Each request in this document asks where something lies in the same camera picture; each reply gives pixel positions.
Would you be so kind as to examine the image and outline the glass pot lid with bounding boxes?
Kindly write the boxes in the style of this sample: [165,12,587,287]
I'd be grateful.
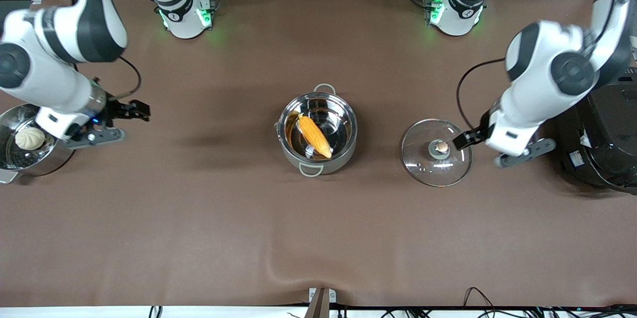
[401,118,474,188]

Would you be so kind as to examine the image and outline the yellow corn cob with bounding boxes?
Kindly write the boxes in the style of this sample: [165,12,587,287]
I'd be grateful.
[297,113,333,159]

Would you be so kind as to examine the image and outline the steel steamer pot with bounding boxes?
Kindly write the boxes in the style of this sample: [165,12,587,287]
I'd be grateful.
[0,104,75,184]

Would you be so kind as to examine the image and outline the steel cooking pot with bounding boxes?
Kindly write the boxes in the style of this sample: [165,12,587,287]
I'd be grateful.
[274,83,359,177]

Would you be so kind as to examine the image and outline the white steamed bun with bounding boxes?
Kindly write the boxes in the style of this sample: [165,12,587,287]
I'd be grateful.
[15,126,46,151]

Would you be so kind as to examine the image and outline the perforated steel steamer basket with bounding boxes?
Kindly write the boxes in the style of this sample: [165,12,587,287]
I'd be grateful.
[0,108,60,172]

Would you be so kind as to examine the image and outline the black rice cooker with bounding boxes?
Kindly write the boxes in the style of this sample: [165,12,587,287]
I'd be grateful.
[552,66,637,194]

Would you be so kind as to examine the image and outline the black looped cable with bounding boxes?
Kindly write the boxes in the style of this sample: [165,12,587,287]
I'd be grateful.
[462,287,499,318]

